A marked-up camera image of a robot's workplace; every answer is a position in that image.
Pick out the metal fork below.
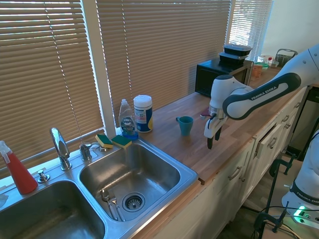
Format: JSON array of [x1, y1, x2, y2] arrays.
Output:
[[109, 191, 126, 222]]

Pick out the yellow green sponge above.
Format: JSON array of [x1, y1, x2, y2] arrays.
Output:
[[95, 133, 114, 149], [111, 135, 133, 150]]

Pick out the clear dish soap bottle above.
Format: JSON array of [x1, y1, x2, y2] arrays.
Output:
[[118, 99, 139, 140]]

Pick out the red spray bottle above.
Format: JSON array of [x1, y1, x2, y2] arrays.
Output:
[[0, 140, 39, 195]]

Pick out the orange container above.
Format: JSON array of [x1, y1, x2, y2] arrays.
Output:
[[251, 63, 265, 78]]

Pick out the white wipes canister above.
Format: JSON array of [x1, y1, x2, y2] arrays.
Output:
[[133, 94, 154, 133]]

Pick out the chrome side sprayer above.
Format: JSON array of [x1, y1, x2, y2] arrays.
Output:
[[79, 142, 101, 161]]

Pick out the teal plastic cup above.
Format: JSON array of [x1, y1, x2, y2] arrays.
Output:
[[175, 116, 194, 136]]

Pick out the metal sink drain strainer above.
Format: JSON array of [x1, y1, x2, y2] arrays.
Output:
[[122, 192, 146, 213]]

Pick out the stainless steel double sink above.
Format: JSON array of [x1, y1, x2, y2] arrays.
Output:
[[0, 138, 199, 239]]

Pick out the black plastic food container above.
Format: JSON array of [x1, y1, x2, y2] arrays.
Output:
[[218, 51, 247, 67], [223, 44, 252, 57]]

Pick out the grey utensil caddy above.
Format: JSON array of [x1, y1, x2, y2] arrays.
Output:
[[275, 48, 299, 68]]

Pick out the chrome kitchen faucet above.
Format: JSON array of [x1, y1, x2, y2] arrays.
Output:
[[49, 127, 73, 171]]

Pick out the black clamp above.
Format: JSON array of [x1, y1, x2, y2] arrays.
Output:
[[269, 153, 297, 178], [254, 201, 290, 234]]

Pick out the wide tan window blind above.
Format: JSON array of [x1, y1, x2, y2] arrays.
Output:
[[96, 0, 232, 120], [0, 0, 105, 179]]

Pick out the white kitchen cabinets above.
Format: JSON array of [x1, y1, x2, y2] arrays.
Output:
[[154, 87, 308, 239]]

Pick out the small chrome sink knob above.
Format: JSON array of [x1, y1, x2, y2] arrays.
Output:
[[37, 169, 50, 184]]

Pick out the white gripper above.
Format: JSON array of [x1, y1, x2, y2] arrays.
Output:
[[203, 116, 228, 150]]

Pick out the narrow pale window blind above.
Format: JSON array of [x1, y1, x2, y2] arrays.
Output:
[[228, 0, 274, 62]]

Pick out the black microwave oven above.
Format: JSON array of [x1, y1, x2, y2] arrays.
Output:
[[194, 59, 254, 98]]

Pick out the metal spoon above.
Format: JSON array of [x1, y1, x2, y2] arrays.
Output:
[[100, 189, 119, 221]]

